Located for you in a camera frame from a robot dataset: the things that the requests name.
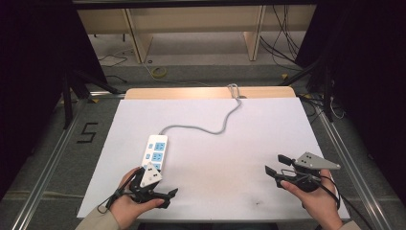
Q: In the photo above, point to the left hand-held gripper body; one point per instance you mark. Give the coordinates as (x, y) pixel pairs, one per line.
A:
(150, 177)

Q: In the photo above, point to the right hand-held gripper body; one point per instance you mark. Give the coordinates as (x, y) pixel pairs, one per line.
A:
(311, 163)

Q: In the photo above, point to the white power strip blue sockets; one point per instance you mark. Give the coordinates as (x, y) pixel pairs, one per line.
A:
(156, 147)

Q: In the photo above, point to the person's left hand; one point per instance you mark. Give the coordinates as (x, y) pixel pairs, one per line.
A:
(127, 207)

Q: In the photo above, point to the person's right hand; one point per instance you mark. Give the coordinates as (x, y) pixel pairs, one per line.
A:
(316, 201)

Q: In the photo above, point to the white table sheet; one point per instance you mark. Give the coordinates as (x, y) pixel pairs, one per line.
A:
(230, 159)

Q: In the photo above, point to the black metal stand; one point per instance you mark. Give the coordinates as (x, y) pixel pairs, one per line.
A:
(68, 96)
(327, 92)

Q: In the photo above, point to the dark curtain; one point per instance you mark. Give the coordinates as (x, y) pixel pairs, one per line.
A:
(370, 80)
(32, 80)

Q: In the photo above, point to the yellow tape roll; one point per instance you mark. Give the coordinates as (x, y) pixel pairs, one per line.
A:
(159, 72)

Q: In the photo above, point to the aluminium floor rail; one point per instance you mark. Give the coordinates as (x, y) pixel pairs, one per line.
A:
(354, 166)
(48, 166)

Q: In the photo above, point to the light wooden desk frame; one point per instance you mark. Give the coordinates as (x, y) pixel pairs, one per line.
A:
(198, 19)

